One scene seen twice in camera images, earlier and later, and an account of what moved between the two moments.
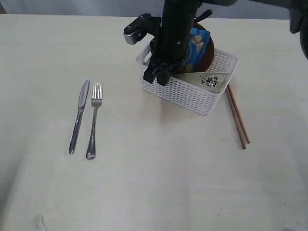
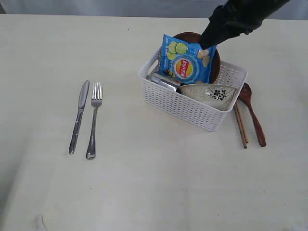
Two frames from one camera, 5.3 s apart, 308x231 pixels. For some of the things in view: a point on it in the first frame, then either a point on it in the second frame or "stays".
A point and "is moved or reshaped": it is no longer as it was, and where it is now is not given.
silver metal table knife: (83, 97) stays
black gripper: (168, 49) -> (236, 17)
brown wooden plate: (207, 56) is moved or reshaped
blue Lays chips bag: (198, 40) is moved or reshaped
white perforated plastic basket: (197, 97) -> (185, 108)
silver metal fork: (96, 103) stays
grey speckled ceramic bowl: (211, 81) -> (220, 96)
